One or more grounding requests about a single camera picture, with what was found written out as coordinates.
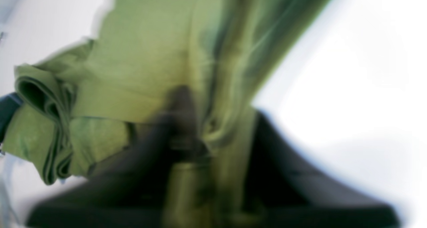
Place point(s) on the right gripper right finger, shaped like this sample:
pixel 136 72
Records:
pixel 291 192

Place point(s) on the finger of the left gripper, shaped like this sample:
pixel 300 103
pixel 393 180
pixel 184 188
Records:
pixel 9 104

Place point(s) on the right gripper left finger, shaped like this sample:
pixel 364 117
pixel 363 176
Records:
pixel 131 191

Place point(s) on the olive green T-shirt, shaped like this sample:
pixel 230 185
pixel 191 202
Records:
pixel 86 104

